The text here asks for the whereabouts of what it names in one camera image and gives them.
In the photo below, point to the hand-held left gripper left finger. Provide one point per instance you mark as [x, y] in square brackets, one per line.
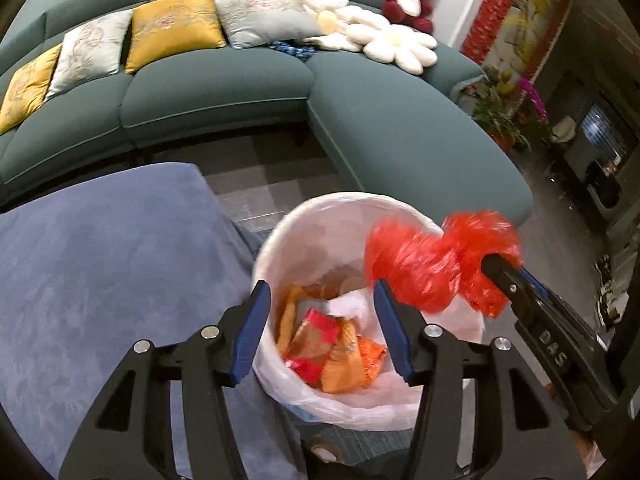
[250, 330]

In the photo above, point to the red plastic bag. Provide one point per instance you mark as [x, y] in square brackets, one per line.
[425, 265]

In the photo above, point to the white lined trash bin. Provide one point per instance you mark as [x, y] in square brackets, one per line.
[300, 230]

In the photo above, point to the pink orchid plant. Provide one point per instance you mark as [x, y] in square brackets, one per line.
[535, 100]

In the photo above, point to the orange knit-pattern packet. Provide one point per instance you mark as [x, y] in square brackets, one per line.
[340, 365]

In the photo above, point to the white flower cushion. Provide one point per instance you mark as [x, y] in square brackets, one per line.
[327, 20]
[395, 40]

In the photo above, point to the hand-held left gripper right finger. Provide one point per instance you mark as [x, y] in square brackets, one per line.
[395, 330]

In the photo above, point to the red snack wrapper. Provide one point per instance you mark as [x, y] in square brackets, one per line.
[312, 340]

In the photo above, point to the dark tv cabinet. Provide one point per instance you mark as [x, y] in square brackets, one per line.
[600, 150]

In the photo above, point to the white paper towel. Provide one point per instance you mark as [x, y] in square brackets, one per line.
[350, 305]

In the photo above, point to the yellow embroidered pillow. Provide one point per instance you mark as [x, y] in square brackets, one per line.
[172, 27]
[25, 90]

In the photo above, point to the blue knitted cloth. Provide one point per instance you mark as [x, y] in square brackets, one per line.
[292, 49]

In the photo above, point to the green curved sofa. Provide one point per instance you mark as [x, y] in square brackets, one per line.
[400, 125]

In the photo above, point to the green potted plant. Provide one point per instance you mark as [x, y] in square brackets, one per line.
[500, 110]

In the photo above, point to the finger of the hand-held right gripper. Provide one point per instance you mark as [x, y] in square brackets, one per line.
[502, 272]

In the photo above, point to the landscape wall painting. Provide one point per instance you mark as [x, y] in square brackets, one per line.
[542, 15]

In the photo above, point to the grey embroidered pillow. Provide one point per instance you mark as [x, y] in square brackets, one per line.
[260, 15]
[90, 50]

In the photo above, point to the orange plastic bag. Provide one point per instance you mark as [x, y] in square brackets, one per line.
[372, 357]
[289, 317]

